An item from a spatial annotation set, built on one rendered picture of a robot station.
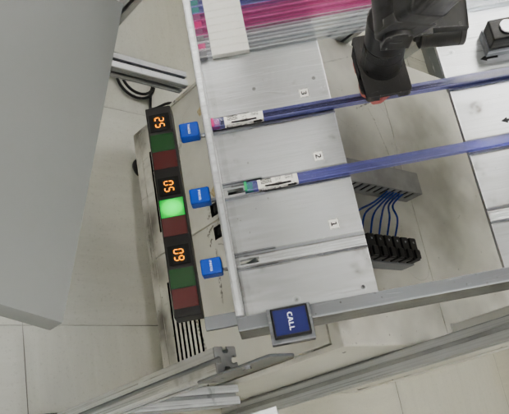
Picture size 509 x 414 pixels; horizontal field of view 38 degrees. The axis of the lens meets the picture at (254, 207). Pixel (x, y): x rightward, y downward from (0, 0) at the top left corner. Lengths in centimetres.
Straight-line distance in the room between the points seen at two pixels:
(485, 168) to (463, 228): 63
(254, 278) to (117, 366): 76
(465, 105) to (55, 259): 65
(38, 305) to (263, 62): 51
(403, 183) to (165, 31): 104
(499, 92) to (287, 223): 39
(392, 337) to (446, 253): 31
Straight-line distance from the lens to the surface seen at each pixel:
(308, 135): 112
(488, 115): 117
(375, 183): 147
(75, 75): 120
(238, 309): 101
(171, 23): 235
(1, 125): 110
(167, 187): 111
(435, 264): 161
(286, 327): 98
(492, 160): 114
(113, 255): 183
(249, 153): 111
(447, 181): 178
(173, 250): 108
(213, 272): 104
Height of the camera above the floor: 148
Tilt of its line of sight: 43 degrees down
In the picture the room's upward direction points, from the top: 59 degrees clockwise
